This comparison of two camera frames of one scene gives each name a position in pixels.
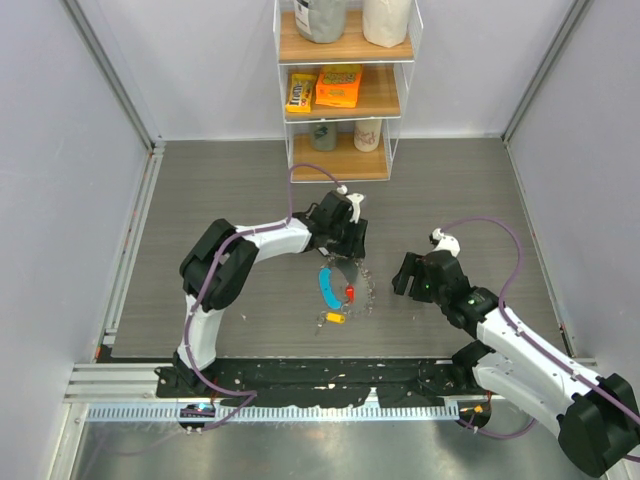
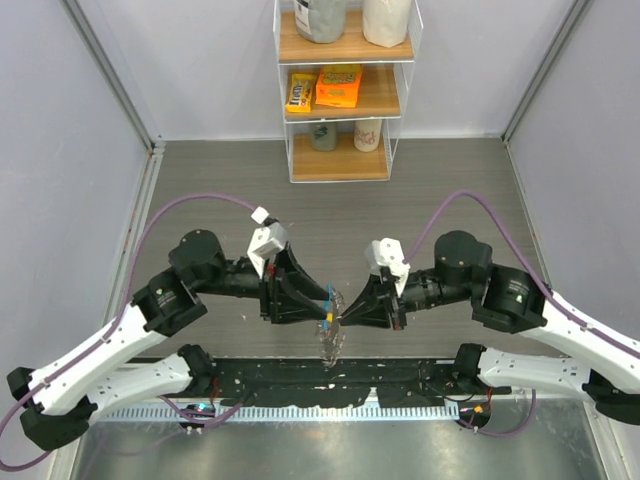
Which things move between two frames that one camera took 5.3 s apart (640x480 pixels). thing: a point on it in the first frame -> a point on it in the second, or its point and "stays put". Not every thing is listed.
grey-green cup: [323, 136] stays put
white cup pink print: [367, 134] stays put
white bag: [386, 22] stays put
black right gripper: [412, 266] -> [373, 307]
